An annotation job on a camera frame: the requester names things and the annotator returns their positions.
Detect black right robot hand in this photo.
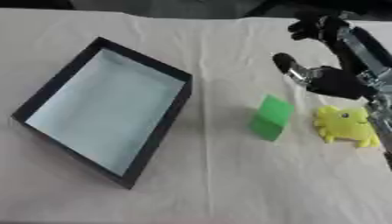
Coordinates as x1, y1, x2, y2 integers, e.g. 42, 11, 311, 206
270, 11, 392, 101

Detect black box with white inside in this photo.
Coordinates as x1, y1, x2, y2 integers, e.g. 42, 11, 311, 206
10, 36, 195, 191

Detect yellow toy animal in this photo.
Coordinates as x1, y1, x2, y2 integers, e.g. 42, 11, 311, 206
312, 105, 382, 149

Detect green block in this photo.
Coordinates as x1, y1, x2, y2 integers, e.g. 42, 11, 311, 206
246, 94, 296, 143

